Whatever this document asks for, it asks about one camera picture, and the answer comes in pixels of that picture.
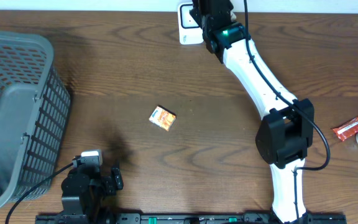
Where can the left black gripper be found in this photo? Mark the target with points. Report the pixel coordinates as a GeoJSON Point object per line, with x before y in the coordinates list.
{"type": "Point", "coordinates": [109, 182]}

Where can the orange small packet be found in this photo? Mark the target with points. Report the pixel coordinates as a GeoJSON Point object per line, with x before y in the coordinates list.
{"type": "Point", "coordinates": [162, 118]}

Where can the red Top chocolate bar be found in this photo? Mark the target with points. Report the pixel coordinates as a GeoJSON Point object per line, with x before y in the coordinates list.
{"type": "Point", "coordinates": [347, 130]}

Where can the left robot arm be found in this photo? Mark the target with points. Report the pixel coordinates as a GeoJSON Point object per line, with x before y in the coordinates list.
{"type": "Point", "coordinates": [85, 188]}

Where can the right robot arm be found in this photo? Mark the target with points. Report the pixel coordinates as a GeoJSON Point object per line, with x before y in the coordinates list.
{"type": "Point", "coordinates": [284, 134]}

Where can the white barcode scanner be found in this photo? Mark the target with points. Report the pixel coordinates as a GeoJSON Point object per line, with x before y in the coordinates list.
{"type": "Point", "coordinates": [189, 31]}

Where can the grey plastic basket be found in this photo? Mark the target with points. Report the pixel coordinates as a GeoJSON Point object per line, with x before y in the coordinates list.
{"type": "Point", "coordinates": [34, 109]}

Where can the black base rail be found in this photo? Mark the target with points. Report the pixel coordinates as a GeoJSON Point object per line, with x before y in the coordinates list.
{"type": "Point", "coordinates": [135, 218]}

